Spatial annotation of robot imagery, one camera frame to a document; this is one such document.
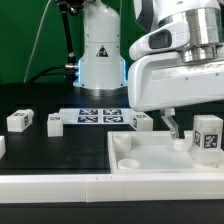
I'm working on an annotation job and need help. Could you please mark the white cable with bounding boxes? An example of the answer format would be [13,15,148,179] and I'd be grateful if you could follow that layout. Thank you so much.
[23,0,53,84]

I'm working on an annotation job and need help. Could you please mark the black cable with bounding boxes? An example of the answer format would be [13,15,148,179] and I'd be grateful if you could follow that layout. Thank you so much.
[25,64,80,84]

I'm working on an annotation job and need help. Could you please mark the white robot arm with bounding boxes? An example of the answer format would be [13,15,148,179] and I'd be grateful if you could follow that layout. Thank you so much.
[74,0,224,138]

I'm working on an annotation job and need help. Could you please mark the white left fence block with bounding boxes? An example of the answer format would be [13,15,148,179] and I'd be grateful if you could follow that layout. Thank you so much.
[0,136,6,159]

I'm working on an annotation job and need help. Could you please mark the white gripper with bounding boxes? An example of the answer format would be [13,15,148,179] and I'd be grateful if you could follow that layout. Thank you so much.
[128,21,224,140]

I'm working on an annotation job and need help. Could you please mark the white square tabletop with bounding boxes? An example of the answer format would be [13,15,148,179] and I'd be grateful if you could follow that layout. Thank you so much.
[108,131,224,174]

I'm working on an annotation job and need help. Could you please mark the white front fence wall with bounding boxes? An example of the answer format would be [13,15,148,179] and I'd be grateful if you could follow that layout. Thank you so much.
[0,172,224,203]

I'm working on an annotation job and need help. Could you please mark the white marker base plate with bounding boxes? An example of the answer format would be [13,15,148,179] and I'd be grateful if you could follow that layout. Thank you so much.
[59,108,135,125]

